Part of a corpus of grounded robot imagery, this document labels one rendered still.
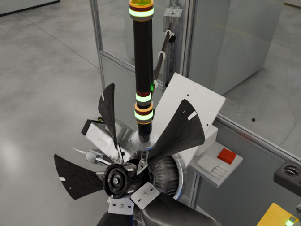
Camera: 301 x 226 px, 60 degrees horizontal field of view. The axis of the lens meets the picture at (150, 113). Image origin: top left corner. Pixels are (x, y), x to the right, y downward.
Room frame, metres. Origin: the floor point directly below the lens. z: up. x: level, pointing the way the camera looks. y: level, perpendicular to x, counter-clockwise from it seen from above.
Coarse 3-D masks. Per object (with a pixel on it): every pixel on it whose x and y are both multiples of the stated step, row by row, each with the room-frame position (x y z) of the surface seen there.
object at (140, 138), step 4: (140, 124) 0.47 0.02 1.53; (144, 124) 0.47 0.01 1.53; (148, 124) 0.47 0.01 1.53; (140, 128) 0.47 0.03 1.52; (144, 128) 0.47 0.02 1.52; (148, 128) 0.47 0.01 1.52; (140, 132) 0.47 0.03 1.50; (144, 132) 0.47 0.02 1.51; (148, 132) 0.47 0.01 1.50; (140, 136) 0.47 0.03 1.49; (144, 136) 0.47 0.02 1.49; (148, 136) 0.47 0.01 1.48; (140, 140) 0.47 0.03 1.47; (144, 140) 0.47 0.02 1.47; (148, 140) 0.47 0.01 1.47
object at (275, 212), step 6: (276, 204) 0.51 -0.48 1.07; (270, 210) 0.49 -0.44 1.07; (276, 210) 0.49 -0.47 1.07; (282, 210) 0.49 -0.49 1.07; (264, 216) 0.47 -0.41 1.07; (270, 216) 0.47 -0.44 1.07; (276, 216) 0.47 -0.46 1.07; (282, 216) 0.47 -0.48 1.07; (288, 216) 0.47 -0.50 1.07; (258, 222) 0.45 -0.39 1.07; (264, 222) 0.45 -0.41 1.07; (270, 222) 0.45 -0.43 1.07; (276, 222) 0.45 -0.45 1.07; (282, 222) 0.45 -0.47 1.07; (294, 222) 0.45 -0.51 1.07
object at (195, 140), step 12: (180, 108) 0.69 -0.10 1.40; (192, 108) 0.64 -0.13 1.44; (180, 120) 0.63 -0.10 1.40; (192, 120) 0.59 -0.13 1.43; (168, 132) 0.62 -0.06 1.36; (180, 132) 0.57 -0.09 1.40; (192, 132) 0.55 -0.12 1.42; (156, 144) 0.61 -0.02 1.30; (168, 144) 0.56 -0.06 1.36; (180, 144) 0.53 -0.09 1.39; (192, 144) 0.51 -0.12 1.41; (156, 156) 0.54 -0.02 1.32
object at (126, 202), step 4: (112, 200) 0.49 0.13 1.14; (116, 200) 0.50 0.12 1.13; (120, 200) 0.50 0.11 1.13; (124, 200) 0.50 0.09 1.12; (128, 200) 0.50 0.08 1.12; (116, 204) 0.49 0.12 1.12; (124, 204) 0.49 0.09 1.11; (128, 204) 0.49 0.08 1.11; (132, 204) 0.50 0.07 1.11; (108, 208) 0.48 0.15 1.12; (112, 208) 0.48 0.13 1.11; (116, 208) 0.48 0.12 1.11; (120, 208) 0.48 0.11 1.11; (124, 208) 0.48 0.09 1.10; (128, 208) 0.48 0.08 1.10; (132, 208) 0.49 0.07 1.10; (108, 212) 0.47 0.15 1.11; (112, 212) 0.47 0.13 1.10; (116, 212) 0.47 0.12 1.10; (120, 212) 0.47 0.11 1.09; (124, 212) 0.47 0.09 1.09; (128, 212) 0.48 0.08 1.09; (132, 212) 0.48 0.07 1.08
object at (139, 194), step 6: (144, 186) 0.52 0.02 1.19; (150, 186) 0.52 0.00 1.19; (138, 192) 0.49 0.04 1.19; (150, 192) 0.49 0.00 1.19; (156, 192) 0.50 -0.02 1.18; (132, 198) 0.47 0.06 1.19; (138, 198) 0.47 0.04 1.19; (144, 198) 0.47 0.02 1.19; (150, 198) 0.47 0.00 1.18; (138, 204) 0.45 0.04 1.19; (144, 204) 0.45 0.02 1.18
